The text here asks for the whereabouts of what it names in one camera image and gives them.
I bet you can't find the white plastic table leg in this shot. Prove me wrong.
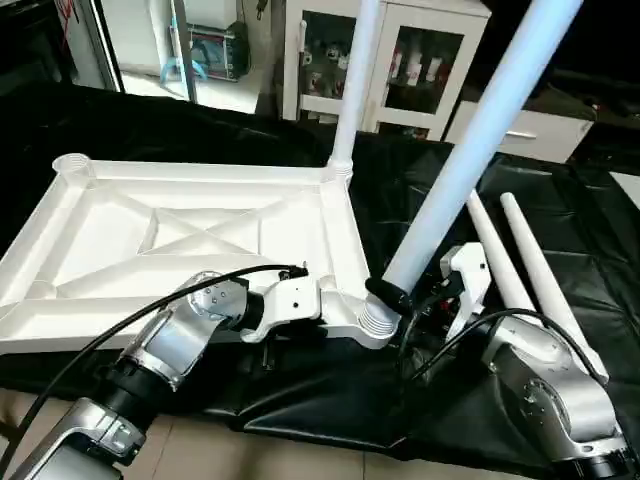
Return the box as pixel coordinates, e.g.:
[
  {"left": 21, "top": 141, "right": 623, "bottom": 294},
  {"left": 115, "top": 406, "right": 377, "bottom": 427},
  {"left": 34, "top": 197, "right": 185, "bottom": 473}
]
[
  {"left": 358, "top": 0, "right": 584, "bottom": 347},
  {"left": 328, "top": 0, "right": 383, "bottom": 179},
  {"left": 499, "top": 192, "right": 609, "bottom": 382},
  {"left": 466, "top": 192, "right": 541, "bottom": 317}
]

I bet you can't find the black work mat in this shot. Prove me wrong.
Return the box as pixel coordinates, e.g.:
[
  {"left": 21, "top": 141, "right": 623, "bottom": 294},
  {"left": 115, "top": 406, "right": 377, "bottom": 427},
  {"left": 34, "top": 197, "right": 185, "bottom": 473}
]
[{"left": 0, "top": 80, "right": 640, "bottom": 471}]

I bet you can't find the white drawer unit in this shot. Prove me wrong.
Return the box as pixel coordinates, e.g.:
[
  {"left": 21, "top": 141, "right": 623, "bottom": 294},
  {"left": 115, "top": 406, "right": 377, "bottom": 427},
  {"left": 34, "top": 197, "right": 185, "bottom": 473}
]
[{"left": 445, "top": 100, "right": 593, "bottom": 164}]

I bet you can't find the white plastic table top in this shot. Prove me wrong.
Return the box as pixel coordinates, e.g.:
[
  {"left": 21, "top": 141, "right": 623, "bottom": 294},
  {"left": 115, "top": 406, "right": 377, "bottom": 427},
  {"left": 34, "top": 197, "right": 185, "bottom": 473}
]
[{"left": 0, "top": 152, "right": 401, "bottom": 356}]

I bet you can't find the white glass-door cabinet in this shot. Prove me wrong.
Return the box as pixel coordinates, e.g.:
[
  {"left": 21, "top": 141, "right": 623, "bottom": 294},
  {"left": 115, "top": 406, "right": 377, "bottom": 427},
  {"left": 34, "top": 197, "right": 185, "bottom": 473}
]
[{"left": 283, "top": 0, "right": 491, "bottom": 137}]

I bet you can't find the teal storage box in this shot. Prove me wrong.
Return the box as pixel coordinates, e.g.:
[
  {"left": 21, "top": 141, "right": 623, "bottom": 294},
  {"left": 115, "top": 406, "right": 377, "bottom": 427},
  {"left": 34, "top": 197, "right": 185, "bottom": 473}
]
[{"left": 188, "top": 20, "right": 251, "bottom": 81}]

